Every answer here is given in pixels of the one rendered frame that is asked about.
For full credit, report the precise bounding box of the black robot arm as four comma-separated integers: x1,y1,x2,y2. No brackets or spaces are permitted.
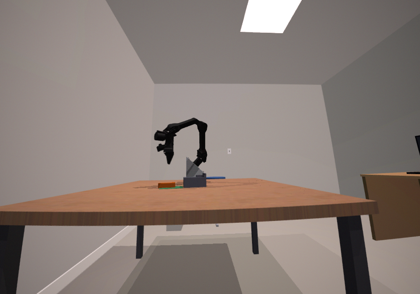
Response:
154,118,207,167

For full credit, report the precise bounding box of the orange block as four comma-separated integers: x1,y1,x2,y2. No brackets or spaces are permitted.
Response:
158,182,175,188

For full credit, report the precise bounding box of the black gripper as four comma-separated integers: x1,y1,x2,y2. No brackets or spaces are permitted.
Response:
163,141,174,165

